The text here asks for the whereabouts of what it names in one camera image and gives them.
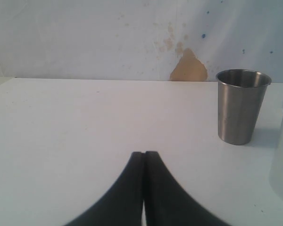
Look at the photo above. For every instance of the stainless steel cup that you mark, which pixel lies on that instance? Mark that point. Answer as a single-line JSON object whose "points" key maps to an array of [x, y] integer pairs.
{"points": [[240, 96]]}

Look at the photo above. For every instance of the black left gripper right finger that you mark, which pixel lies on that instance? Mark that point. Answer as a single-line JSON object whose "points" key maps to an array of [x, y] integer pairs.
{"points": [[166, 202]]}

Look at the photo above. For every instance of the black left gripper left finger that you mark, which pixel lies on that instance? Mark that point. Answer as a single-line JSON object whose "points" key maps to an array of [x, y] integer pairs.
{"points": [[122, 204]]}

